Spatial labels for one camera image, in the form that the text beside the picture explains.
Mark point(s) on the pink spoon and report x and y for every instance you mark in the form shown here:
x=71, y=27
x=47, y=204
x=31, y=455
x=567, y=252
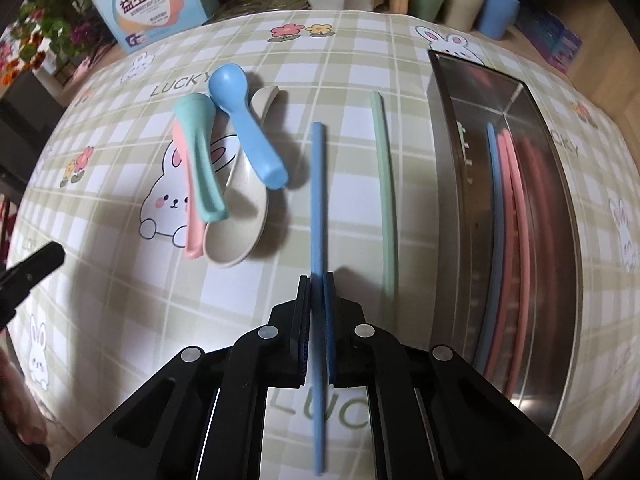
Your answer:
x=192, y=240

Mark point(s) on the beige spoon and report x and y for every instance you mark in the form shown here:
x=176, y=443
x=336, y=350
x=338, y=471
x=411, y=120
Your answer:
x=235, y=240

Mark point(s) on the purple box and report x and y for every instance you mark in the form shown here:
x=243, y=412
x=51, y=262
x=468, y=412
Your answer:
x=550, y=40

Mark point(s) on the blue cup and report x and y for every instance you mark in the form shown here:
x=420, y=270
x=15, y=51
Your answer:
x=497, y=12

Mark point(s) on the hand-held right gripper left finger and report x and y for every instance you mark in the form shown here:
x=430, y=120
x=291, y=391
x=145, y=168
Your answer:
x=304, y=320

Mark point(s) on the white and blue carton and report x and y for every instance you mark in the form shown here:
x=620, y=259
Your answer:
x=150, y=5

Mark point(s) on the beige cup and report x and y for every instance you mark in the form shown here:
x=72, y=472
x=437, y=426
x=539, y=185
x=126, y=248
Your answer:
x=465, y=2

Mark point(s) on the pink blossom plant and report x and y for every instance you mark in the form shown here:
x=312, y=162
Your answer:
x=45, y=20

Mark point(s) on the gold embossed tin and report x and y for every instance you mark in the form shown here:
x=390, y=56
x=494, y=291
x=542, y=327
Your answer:
x=260, y=2

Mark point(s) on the green checkered bunny tablecloth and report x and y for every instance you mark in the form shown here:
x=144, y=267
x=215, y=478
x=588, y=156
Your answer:
x=350, y=60

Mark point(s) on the person's left hand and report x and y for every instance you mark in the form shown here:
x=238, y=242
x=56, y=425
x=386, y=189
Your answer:
x=20, y=400

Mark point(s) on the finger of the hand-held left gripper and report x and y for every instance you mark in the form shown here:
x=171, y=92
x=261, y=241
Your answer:
x=35, y=265

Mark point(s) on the green spoon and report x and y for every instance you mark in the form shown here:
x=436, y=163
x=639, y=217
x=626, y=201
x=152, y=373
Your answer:
x=200, y=160

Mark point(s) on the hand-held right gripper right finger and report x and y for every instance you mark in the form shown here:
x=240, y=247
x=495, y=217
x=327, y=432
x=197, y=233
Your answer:
x=332, y=330

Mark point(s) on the blue spoon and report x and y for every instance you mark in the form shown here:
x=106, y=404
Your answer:
x=245, y=125

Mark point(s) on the blue chopstick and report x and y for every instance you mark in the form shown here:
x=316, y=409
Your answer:
x=317, y=200
x=496, y=200

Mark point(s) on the black chair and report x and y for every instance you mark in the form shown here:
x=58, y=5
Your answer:
x=20, y=110

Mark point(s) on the stainless steel utensil tray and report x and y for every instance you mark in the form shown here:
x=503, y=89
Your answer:
x=555, y=260

